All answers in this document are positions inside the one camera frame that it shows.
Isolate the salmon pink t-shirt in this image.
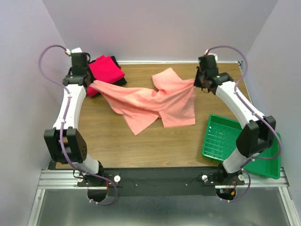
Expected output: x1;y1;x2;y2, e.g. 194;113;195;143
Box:
91;68;196;135

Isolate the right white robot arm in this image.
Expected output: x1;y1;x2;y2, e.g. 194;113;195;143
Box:
194;55;277;185

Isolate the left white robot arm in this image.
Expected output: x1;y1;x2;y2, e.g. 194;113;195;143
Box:
44;48;109;186

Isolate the folded magenta t-shirt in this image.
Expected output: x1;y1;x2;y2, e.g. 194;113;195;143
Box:
86;55;125;98

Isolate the green plastic tray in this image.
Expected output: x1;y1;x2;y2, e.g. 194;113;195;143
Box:
201;114;281;179

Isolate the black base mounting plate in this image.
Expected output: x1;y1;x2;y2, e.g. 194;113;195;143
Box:
75;167;245;205

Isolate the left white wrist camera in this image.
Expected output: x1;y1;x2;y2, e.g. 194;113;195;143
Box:
65;47;83;57

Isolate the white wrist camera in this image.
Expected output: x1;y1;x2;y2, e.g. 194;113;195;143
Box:
204;49;218;61
65;47;83;57

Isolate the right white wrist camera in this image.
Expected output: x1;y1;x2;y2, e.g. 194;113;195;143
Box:
204;49;218;61

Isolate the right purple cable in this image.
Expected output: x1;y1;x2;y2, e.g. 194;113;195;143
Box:
204;46;282;161

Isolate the purple cable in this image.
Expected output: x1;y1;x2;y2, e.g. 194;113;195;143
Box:
39;45;118;206
204;46;282;161

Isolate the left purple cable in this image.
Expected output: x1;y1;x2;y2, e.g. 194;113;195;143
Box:
39;45;118;206

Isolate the aluminium table frame rail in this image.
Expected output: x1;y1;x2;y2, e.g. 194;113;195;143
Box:
27;60;301;226

